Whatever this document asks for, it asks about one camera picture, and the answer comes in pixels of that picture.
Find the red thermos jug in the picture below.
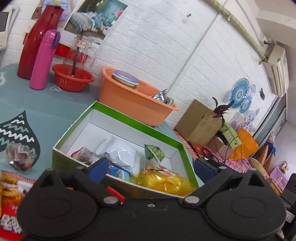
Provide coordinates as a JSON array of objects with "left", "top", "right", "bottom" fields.
[{"left": 17, "top": 5, "right": 64, "bottom": 79}]

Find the green small box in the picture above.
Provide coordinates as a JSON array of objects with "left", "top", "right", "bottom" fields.
[{"left": 220, "top": 123, "right": 242, "bottom": 149}]

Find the glass pitcher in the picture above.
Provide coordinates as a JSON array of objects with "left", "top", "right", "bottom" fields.
[{"left": 63, "top": 36, "right": 97, "bottom": 78}]

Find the bedding poster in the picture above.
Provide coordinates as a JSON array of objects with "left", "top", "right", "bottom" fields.
[{"left": 31, "top": 0, "right": 128, "bottom": 47}]

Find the lidded tin container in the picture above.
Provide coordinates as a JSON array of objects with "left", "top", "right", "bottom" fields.
[{"left": 112, "top": 70, "right": 139, "bottom": 89}]

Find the clear dark candy packet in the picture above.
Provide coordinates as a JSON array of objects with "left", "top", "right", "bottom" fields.
[{"left": 6, "top": 143, "right": 37, "bottom": 172}]

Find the red dates packet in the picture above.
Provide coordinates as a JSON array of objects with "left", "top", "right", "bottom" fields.
[{"left": 71, "top": 147, "right": 101, "bottom": 166}]

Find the white snack packet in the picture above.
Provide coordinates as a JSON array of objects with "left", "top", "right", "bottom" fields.
[{"left": 95, "top": 136, "right": 140, "bottom": 175}]

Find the red plastic basin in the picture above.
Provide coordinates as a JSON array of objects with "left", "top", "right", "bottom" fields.
[{"left": 53, "top": 64, "right": 94, "bottom": 92}]

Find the pink cardboard box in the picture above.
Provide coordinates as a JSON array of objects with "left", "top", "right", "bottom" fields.
[{"left": 207, "top": 137, "right": 234, "bottom": 159}]

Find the steel bowl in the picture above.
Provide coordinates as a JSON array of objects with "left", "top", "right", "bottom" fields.
[{"left": 151, "top": 89, "right": 167, "bottom": 103}]

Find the brown cardboard box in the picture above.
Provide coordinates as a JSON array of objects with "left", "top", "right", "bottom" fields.
[{"left": 175, "top": 99, "right": 222, "bottom": 146}]

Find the yellow cake snack packet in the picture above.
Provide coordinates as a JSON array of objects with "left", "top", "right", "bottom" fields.
[{"left": 131, "top": 169, "right": 198, "bottom": 196}]

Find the red checkered snack packet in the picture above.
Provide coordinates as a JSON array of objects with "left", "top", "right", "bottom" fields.
[{"left": 1, "top": 171, "right": 35, "bottom": 240}]

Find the dark red leafed plant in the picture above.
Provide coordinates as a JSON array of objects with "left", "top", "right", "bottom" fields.
[{"left": 212, "top": 97, "right": 234, "bottom": 118}]

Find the wall air conditioner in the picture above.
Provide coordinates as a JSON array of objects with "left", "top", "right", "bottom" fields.
[{"left": 263, "top": 43, "right": 289, "bottom": 97}]

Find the blue paper fan decoration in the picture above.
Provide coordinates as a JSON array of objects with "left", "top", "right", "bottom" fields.
[{"left": 229, "top": 78, "right": 250, "bottom": 109}]

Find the pink thermos bottle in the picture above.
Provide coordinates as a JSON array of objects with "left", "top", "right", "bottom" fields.
[{"left": 30, "top": 30, "right": 61, "bottom": 90}]

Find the green cardboard box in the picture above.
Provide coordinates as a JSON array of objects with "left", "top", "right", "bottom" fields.
[{"left": 52, "top": 101, "right": 203, "bottom": 187}]

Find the orange plastic tub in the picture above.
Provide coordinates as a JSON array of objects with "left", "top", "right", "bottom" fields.
[{"left": 98, "top": 66, "right": 180, "bottom": 126}]

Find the orange gift bag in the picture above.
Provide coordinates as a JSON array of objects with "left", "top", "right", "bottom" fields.
[{"left": 229, "top": 128, "right": 259, "bottom": 161}]

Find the green candy packet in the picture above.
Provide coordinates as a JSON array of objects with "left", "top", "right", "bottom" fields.
[{"left": 144, "top": 144, "right": 165, "bottom": 163}]

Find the white water dispenser machine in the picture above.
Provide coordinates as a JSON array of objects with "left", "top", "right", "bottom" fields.
[{"left": 0, "top": 5, "right": 20, "bottom": 62}]

